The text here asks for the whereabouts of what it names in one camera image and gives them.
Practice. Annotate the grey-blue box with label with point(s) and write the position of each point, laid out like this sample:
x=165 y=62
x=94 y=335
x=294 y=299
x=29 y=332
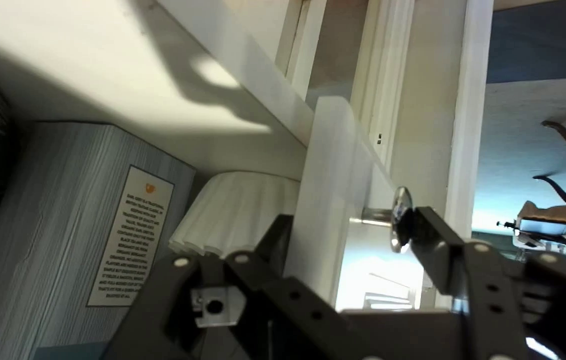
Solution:
x=48 y=232

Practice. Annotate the white coffee filter stack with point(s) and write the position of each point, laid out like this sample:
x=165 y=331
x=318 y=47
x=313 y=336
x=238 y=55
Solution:
x=242 y=207

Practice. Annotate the round metal door knob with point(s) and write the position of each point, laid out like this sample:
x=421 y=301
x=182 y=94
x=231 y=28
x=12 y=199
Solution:
x=400 y=200

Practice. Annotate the white cabinet door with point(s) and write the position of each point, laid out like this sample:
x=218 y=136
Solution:
x=324 y=200

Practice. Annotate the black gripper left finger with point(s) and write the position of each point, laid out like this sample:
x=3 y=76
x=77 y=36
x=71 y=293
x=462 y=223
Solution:
x=242 y=301

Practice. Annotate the white upper cabinet body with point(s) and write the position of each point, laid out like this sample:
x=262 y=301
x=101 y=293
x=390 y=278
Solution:
x=94 y=66

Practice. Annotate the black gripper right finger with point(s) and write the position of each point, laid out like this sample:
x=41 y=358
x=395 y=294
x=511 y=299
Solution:
x=514 y=306

